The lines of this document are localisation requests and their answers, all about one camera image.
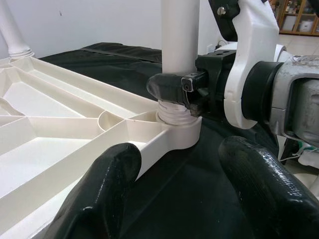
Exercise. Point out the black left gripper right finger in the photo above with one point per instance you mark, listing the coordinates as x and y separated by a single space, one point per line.
269 194

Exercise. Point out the white plastic children table top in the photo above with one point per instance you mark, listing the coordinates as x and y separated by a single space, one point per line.
62 119

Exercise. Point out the white green plastic package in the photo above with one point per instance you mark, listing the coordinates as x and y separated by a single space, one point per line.
309 156

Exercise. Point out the white plastic table leg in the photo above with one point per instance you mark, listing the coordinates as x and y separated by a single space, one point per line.
13 37
179 37

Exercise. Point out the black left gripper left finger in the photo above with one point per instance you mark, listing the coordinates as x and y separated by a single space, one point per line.
99 194

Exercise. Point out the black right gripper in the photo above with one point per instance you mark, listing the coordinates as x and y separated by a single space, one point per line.
211 87

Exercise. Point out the brown wooden glass cabinet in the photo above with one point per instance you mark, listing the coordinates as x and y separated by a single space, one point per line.
301 15

